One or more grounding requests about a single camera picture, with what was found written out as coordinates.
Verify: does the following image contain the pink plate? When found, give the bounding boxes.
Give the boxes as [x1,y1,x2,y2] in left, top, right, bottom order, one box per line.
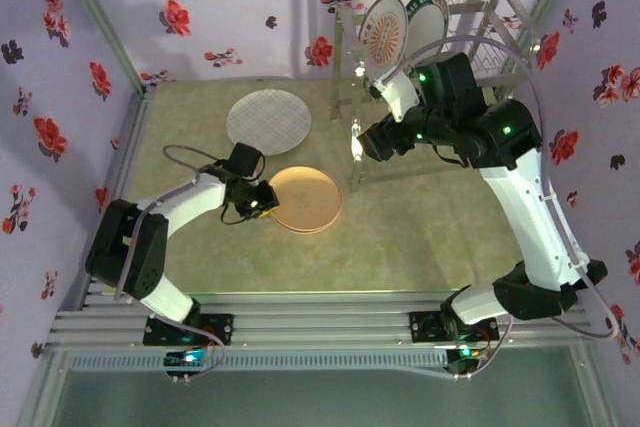
[272,166,344,236]

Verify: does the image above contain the white grid pattern plate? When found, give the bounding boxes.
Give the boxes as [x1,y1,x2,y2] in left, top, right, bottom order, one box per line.
[225,88,313,157]

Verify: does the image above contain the metal dish rack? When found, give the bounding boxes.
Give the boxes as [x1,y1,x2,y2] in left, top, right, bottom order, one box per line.
[327,0,534,194]

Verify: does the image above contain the white plate orange sunburst pattern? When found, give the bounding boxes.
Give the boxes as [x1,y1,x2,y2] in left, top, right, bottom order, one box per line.
[357,0,409,83]

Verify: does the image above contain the white plate green lettered rim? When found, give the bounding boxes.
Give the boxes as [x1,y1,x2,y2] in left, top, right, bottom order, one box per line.
[404,0,449,61]

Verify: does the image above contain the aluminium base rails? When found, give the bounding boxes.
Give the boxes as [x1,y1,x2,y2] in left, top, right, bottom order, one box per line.
[47,289,601,351]

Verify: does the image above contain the controller board with green light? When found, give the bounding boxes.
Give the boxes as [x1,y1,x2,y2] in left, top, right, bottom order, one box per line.
[446,343,490,379]
[163,348,210,369]

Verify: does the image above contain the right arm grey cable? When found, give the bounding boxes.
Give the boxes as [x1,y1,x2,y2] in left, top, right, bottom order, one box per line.
[382,35,621,381]

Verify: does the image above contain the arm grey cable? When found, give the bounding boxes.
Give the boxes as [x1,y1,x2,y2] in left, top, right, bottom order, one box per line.
[113,145,226,381]
[382,35,621,381]

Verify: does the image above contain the aluminium side rail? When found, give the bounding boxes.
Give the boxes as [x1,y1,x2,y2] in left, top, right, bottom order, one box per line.
[79,84,157,311]

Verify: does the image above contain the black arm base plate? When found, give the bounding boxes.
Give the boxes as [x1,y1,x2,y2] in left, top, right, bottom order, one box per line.
[408,310,501,343]
[143,313,235,347]

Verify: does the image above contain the left arm grey cable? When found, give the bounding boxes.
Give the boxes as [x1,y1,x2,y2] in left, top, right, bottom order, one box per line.
[113,145,226,381]

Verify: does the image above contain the grey slotted cable duct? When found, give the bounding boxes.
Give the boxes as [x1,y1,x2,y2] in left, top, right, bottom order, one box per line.
[67,349,451,374]

